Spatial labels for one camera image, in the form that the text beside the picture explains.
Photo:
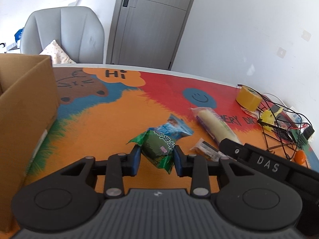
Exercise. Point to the dotted white pillow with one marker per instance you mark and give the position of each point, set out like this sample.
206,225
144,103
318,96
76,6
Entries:
56,53

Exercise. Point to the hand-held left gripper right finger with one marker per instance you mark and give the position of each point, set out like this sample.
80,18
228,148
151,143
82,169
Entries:
177,160

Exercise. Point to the yellow tape roll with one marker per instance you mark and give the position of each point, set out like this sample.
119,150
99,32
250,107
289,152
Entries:
246,98

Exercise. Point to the green circuit board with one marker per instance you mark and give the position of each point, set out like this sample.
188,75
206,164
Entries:
297,135

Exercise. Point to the small black box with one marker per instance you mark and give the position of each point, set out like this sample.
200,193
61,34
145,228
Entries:
309,132

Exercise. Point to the blue snack packet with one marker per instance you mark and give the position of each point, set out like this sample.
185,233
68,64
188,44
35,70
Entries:
174,127

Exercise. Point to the small orange fruit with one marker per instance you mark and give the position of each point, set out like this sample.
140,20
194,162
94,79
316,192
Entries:
299,157

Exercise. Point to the grey armchair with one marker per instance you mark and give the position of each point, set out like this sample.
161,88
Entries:
74,29

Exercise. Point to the white wall socket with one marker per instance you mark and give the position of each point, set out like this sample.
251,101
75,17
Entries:
281,52
306,35

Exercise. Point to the yellow plush toy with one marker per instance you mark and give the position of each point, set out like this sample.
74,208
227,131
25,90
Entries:
268,117

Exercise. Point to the dark green snack packet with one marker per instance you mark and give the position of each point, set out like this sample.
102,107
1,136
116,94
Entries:
157,149

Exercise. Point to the blue plastic bag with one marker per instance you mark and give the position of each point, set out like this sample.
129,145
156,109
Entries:
18,35

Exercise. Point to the colourful cartoon table mat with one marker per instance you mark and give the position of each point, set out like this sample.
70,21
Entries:
149,99

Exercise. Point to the white power strip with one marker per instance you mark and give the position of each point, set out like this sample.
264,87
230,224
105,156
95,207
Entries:
296,117

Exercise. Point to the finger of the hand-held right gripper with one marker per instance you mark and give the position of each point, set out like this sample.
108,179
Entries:
231,148

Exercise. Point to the clear brown snack packet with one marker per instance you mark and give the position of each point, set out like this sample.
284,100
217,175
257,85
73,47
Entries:
205,148

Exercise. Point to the grey door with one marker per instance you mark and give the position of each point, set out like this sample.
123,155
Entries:
149,29

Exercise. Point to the long white snack packet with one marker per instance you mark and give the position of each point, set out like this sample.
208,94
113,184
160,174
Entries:
216,124

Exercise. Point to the brown cardboard box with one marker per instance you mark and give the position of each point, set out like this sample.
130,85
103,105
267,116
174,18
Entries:
25,104

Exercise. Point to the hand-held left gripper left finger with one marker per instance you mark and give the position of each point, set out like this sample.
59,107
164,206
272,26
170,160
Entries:
135,159

